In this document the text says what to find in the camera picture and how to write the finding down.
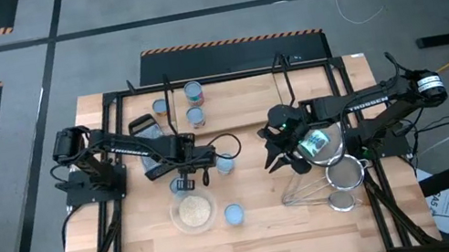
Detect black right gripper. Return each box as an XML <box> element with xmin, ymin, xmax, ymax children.
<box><xmin>252</xmin><ymin>100</ymin><xmax>320</xmax><ymax>175</ymax></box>

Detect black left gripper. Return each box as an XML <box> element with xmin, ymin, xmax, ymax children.
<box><xmin>168</xmin><ymin>128</ymin><xmax>223</xmax><ymax>194</ymax></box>

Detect oranges can teal orange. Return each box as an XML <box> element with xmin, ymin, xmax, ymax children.
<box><xmin>214</xmin><ymin>152</ymin><xmax>237</xmax><ymax>177</ymax></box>

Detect mixed vegetables can green rim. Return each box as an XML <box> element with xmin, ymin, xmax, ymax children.
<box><xmin>294</xmin><ymin>125</ymin><xmax>333</xmax><ymax>161</ymax></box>

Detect mixed fruit can pineapple face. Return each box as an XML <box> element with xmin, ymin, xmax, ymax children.
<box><xmin>222</xmin><ymin>201</ymin><xmax>248</xmax><ymax>227</ymax></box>

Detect white sauce can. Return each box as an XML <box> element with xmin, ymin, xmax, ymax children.
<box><xmin>183</xmin><ymin>104</ymin><xmax>209</xmax><ymax>131</ymax></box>

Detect short pineapple rings can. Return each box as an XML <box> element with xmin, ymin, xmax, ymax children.
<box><xmin>151</xmin><ymin>98</ymin><xmax>171</xmax><ymax>117</ymax></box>

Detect red green label can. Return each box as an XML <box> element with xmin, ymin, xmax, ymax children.
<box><xmin>182</xmin><ymin>79</ymin><xmax>207</xmax><ymax>110</ymax></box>

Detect beige grains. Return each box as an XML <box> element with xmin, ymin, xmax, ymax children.
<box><xmin>175</xmin><ymin>192</ymin><xmax>216</xmax><ymax>231</ymax></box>

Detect white bowl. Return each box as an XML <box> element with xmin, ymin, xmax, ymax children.
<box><xmin>164</xmin><ymin>182</ymin><xmax>223</xmax><ymax>240</ymax></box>

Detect medium metal mesh strainer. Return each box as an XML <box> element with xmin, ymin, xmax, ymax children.
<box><xmin>276</xmin><ymin>148</ymin><xmax>378</xmax><ymax>207</ymax></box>

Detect small metal mesh strainer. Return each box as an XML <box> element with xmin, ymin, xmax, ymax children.
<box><xmin>282</xmin><ymin>184</ymin><xmax>366</xmax><ymax>224</ymax></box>

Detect white printed paper sheet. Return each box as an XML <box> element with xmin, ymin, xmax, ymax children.
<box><xmin>414</xmin><ymin>163</ymin><xmax>449</xmax><ymax>239</ymax></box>

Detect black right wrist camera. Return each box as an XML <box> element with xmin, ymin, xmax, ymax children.
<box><xmin>291</xmin><ymin>153</ymin><xmax>314</xmax><ymax>176</ymax></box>

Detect black left wrist camera cable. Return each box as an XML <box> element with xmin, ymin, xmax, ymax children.
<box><xmin>205</xmin><ymin>130</ymin><xmax>244</xmax><ymax>164</ymax></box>

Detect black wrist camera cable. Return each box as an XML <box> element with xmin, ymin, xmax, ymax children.
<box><xmin>205</xmin><ymin>130</ymin><xmax>244</xmax><ymax>164</ymax></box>
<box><xmin>299</xmin><ymin>107</ymin><xmax>355</xmax><ymax>172</ymax></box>

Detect wooden shelf black metal frame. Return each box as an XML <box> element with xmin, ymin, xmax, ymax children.
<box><xmin>160</xmin><ymin>51</ymin><xmax>302</xmax><ymax>146</ymax></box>

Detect metal box grater black handle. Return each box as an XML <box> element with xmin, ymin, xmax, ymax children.
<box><xmin>126</xmin><ymin>109</ymin><xmax>185</xmax><ymax>184</ymax></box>

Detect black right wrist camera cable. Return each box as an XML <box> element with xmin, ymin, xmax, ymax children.
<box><xmin>299</xmin><ymin>107</ymin><xmax>355</xmax><ymax>172</ymax></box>

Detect black aluminium table frame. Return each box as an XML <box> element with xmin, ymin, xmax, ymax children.
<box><xmin>29</xmin><ymin>37</ymin><xmax>444</xmax><ymax>252</ymax></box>

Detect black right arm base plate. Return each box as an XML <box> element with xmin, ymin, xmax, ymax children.
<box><xmin>343</xmin><ymin>117</ymin><xmax>414</xmax><ymax>166</ymax></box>

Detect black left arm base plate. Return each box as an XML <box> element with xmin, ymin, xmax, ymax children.
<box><xmin>54</xmin><ymin>160</ymin><xmax>132</xmax><ymax>210</ymax></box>

